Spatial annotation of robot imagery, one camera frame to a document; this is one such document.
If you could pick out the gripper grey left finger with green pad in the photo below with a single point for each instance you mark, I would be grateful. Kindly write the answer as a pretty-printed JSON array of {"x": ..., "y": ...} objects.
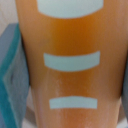
[{"x": 14, "y": 78}]

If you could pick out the gripper grey right finger with green pad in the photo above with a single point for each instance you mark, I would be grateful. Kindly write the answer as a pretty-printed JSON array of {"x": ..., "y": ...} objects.
[{"x": 124, "y": 97}]

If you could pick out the golden bread loaf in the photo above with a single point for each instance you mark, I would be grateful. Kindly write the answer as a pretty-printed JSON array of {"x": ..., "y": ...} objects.
[{"x": 76, "y": 53}]

